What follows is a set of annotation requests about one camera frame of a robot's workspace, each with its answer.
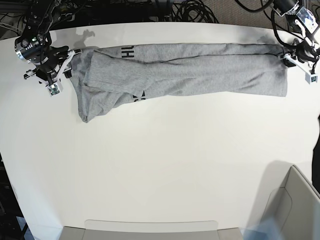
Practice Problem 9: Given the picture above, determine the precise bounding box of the grey tray at bottom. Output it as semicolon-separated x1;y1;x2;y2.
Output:
59;219;243;240

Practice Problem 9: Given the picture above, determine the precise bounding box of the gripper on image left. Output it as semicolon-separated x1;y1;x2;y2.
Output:
34;46;72;80

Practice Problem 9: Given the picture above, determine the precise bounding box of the grey bin at right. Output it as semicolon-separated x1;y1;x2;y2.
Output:
259;165;320;240

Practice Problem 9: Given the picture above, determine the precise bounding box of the grey T-shirt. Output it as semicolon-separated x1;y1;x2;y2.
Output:
71;43;288;123

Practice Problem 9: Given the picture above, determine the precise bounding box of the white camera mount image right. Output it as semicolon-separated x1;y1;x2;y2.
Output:
278;51;320;84

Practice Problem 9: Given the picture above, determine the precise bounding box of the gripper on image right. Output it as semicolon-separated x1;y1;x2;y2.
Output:
283;41;320;68

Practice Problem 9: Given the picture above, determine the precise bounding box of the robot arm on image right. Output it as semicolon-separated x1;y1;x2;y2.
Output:
270;0;320;69

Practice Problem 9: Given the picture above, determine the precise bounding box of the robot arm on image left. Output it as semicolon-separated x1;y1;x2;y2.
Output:
14;0;69;84

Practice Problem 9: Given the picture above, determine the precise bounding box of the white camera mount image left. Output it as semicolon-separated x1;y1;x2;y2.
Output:
23;49;82;96

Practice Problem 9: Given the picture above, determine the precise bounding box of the white camera mount image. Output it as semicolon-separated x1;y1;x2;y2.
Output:
23;49;82;96
278;51;320;84

